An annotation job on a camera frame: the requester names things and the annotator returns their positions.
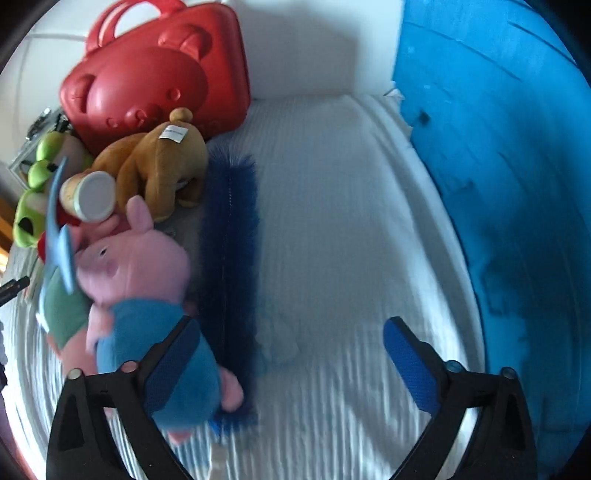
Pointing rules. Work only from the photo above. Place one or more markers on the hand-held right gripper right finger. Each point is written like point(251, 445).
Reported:
point(413, 369)

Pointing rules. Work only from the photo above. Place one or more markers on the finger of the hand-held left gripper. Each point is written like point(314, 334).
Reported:
point(14, 288)

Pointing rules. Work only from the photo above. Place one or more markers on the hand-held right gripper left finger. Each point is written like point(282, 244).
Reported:
point(171, 369)

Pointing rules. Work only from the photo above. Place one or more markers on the light blue plastic paddle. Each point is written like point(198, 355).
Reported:
point(64, 249)

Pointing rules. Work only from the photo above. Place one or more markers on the blue shirt pig plush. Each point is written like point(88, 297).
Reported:
point(138, 267)

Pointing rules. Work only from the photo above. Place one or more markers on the blue storage box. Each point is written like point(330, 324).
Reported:
point(508, 184)

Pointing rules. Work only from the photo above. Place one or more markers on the teal shirt pig plush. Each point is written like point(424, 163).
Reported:
point(64, 309)

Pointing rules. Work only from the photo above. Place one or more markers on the green frog plush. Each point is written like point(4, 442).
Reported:
point(32, 203)

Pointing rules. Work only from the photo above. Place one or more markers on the red dress pig plush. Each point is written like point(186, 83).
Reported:
point(99, 230)

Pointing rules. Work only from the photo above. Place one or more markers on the blue fuzzy duster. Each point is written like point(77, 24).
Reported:
point(228, 277)

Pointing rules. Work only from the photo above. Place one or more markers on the white-capped brown bottle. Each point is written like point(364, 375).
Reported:
point(94, 196)

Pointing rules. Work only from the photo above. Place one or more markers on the brown bear plush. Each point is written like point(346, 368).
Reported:
point(152, 161)

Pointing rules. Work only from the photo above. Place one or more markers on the red bear-shaped case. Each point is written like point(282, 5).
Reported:
point(152, 69)

